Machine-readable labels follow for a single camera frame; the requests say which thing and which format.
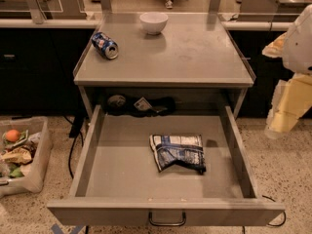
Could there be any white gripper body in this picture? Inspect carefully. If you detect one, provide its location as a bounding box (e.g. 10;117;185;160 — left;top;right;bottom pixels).
282;5;312;75

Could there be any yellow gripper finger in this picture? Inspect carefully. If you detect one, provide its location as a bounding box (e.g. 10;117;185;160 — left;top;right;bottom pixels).
264;74;312;139
262;33;287;59

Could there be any blue chip bag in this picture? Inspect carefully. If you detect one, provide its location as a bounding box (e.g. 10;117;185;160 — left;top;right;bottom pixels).
149;135;206;175

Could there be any open grey top drawer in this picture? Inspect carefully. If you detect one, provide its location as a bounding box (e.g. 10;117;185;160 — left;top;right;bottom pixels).
46;104;286;227

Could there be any yellow snack bag in bin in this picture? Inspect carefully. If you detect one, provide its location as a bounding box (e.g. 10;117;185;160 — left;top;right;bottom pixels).
2;147;32;165

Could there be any grey metal cabinet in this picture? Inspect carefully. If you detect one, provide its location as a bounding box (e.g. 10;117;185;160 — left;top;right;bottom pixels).
74;13;254;114

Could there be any white ceramic bowl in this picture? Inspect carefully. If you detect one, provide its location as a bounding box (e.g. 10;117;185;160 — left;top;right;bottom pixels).
139;12;169;35

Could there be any black power adapter with label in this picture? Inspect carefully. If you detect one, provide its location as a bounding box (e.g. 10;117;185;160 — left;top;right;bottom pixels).
105;95;176;118

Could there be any blue soda can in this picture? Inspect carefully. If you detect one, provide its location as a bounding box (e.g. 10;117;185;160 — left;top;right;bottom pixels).
91;32;119;59

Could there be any clear plastic storage bin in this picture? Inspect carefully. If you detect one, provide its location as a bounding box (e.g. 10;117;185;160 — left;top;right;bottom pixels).
0;117;52;197

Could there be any blue tape on floor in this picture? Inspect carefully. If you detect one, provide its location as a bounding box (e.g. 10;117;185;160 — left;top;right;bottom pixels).
51;223;89;234

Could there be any orange fruit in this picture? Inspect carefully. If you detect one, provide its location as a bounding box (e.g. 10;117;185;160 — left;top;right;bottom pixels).
5;130;20;142

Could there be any black floor cable right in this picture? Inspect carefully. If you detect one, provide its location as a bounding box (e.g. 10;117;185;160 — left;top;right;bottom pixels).
261;194;288;228

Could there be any black floor cable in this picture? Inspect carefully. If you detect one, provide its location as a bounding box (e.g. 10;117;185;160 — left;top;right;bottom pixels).
261;194;288;228
62;114;85;179

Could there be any black drawer handle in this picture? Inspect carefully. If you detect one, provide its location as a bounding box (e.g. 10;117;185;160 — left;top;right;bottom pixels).
148;212;186;227

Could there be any black floor cable left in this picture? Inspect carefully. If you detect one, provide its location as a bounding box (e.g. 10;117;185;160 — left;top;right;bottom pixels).
62;114;85;179

